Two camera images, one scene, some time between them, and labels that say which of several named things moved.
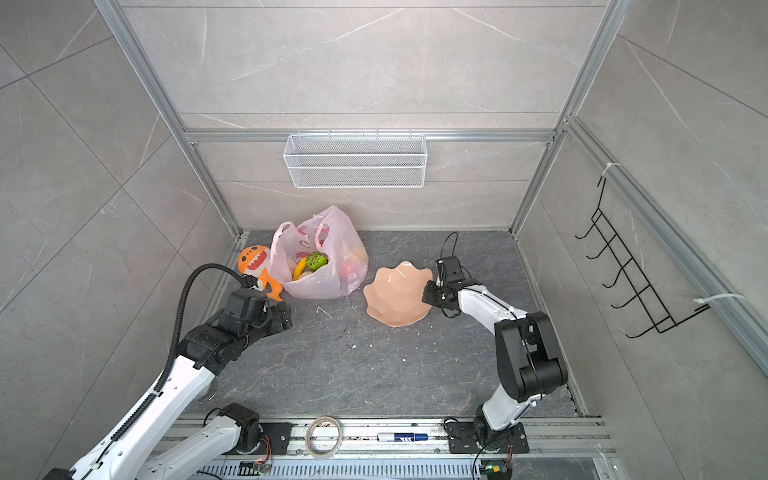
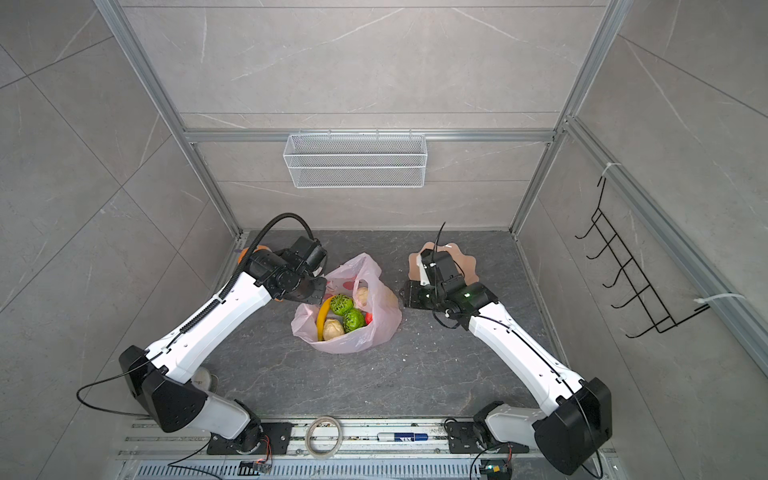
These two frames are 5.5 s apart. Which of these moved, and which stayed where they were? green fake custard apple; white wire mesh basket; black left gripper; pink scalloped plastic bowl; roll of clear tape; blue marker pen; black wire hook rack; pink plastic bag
Moved: black left gripper; pink scalloped plastic bowl; pink plastic bag; green fake custard apple
Stayed: roll of clear tape; blue marker pen; black wire hook rack; white wire mesh basket
